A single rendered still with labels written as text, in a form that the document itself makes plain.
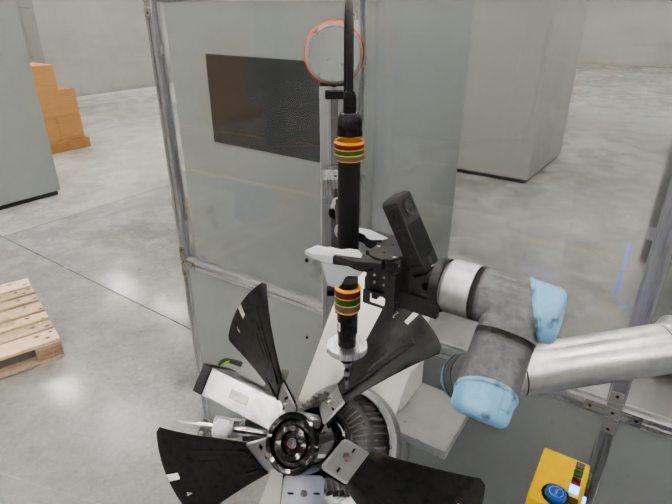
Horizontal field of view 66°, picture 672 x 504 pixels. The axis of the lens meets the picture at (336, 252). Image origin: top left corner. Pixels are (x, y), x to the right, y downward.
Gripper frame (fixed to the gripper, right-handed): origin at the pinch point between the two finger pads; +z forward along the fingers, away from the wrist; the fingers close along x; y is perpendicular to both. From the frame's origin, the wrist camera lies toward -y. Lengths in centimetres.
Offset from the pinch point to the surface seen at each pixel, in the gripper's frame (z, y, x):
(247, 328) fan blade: 30.4, 34.6, 11.2
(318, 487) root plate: 2, 55, -1
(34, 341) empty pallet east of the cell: 255, 152, 55
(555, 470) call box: -37, 59, 34
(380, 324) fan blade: 1.8, 29.4, 22.7
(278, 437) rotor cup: 9.5, 44.2, -3.7
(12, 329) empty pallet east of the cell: 280, 153, 54
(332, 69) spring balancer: 37, -18, 57
